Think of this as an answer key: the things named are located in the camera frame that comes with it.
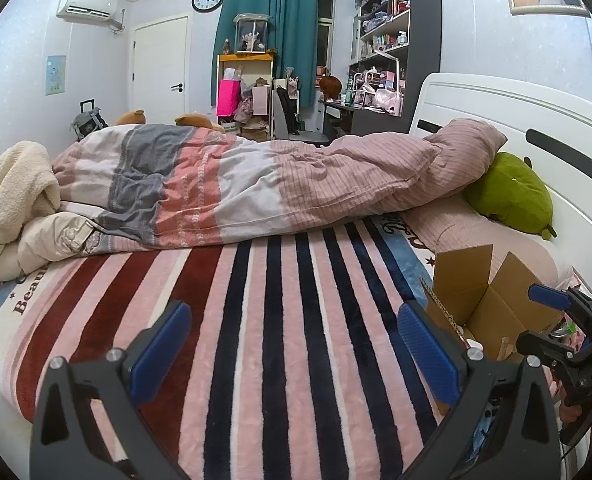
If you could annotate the teal curtain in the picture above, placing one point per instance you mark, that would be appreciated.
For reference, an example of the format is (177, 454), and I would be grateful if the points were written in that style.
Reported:
(296, 35)

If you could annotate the pale pink paper bag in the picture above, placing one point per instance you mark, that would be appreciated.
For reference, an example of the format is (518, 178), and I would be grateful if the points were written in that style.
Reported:
(261, 100)

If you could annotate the dark grey bookshelf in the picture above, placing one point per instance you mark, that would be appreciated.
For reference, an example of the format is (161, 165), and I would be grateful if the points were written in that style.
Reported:
(425, 35)

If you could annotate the pink ribbed pillow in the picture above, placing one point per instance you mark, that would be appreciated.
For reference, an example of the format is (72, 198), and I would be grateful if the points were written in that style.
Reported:
(445, 225)

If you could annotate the window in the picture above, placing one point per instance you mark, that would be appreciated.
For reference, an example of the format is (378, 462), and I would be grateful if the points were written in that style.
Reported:
(327, 35)

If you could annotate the bright pink shopping bag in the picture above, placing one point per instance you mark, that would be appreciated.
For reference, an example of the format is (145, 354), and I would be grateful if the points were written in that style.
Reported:
(228, 97)

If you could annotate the cream fleece blanket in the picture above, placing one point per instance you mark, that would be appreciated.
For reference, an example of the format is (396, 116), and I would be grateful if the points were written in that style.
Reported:
(21, 185)

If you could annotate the striped plush blanket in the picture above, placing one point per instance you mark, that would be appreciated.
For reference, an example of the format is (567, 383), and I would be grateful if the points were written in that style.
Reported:
(286, 310)

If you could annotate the small blue wall poster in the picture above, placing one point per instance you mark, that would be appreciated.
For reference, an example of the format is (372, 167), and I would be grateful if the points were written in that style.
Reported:
(56, 75)

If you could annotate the grey trolley bag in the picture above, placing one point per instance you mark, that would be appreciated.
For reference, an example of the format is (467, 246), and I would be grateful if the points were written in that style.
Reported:
(88, 125)

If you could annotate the brown floor carton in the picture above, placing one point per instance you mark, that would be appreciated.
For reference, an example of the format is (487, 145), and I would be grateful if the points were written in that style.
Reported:
(256, 130)

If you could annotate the beige quilted jacket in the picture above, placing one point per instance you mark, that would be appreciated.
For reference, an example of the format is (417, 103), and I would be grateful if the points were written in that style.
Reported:
(56, 240)

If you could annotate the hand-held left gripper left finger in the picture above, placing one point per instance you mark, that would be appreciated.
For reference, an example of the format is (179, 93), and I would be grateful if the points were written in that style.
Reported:
(163, 355)

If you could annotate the orange wig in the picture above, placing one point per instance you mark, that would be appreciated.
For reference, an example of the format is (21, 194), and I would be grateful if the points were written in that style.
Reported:
(330, 85)

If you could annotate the pink and grey striped duvet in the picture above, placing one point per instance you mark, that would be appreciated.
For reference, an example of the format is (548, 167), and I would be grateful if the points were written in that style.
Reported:
(326, 180)

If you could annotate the dark desk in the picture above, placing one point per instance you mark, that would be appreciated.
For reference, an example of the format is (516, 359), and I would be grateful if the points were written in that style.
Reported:
(336, 105)

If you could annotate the person's right hand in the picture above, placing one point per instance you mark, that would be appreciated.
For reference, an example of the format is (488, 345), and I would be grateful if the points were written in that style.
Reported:
(570, 413)

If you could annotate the white air conditioner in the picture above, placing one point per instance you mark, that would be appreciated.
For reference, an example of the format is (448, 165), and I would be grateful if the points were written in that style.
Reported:
(83, 2)

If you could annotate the brown plush bear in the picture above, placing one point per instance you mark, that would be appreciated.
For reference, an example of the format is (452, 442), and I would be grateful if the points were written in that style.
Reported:
(131, 117)
(193, 120)

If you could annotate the white bed headboard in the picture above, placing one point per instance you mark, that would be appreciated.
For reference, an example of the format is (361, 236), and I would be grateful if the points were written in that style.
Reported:
(475, 95)

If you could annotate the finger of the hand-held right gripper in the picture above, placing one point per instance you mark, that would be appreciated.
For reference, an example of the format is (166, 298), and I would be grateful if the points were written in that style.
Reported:
(548, 294)
(535, 342)

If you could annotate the white door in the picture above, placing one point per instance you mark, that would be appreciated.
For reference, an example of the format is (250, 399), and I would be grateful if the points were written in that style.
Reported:
(158, 70)

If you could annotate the grey desk chair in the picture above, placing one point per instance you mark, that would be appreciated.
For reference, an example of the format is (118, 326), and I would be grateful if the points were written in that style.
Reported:
(282, 110)

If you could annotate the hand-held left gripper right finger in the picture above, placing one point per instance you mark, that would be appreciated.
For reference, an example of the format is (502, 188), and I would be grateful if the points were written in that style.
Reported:
(428, 355)

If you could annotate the yellow-topped white shelf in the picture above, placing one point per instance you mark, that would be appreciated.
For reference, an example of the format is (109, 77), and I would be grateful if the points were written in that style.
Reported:
(246, 57)

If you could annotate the glass display case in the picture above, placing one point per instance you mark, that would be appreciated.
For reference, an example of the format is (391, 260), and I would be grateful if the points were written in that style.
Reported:
(251, 35)

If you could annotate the cardboard box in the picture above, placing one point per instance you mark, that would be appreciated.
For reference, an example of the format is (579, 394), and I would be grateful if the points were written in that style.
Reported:
(463, 270)

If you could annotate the green plush toy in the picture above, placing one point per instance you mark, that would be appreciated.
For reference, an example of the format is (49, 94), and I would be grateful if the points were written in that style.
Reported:
(510, 190)

